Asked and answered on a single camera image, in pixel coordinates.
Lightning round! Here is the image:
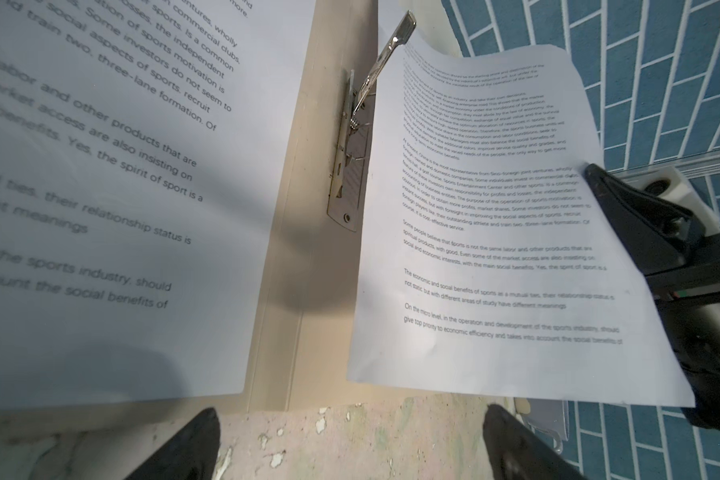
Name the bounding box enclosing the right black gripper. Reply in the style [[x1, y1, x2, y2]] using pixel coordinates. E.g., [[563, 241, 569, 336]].
[[584, 164, 720, 430]]

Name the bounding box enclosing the beige paper folder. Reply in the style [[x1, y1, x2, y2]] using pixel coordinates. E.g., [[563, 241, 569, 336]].
[[0, 0, 464, 442]]

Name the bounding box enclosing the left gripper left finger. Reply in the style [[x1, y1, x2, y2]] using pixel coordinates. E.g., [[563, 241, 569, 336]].
[[126, 408, 221, 480]]

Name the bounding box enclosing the printed text sheet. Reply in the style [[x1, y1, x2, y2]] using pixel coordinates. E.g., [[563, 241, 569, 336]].
[[0, 0, 318, 412], [347, 36, 694, 407]]

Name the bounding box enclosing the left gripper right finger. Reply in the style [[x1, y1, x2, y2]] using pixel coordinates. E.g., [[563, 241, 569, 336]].
[[482, 404, 586, 480]]

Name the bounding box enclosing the metal folder clip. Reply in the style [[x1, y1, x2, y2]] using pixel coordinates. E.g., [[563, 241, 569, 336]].
[[327, 11, 417, 232]]

